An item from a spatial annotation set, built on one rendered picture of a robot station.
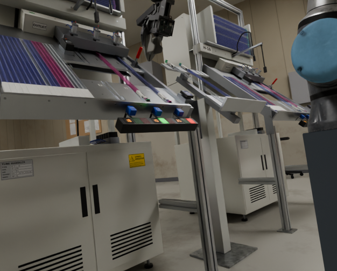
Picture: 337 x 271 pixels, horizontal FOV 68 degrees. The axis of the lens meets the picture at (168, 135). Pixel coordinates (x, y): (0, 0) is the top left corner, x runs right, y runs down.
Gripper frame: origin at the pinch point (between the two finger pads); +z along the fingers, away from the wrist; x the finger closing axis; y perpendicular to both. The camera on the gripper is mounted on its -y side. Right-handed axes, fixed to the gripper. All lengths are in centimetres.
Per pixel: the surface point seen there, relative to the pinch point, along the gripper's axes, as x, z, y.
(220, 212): 46, 67, 20
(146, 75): 19.1, 8.2, -25.3
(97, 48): -0.5, 0.4, -42.5
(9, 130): 77, 279, -726
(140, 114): -4.9, 19.9, 8.0
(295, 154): 362, 99, -59
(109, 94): -13.8, 15.1, 0.3
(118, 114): -13.6, 19.9, 8.0
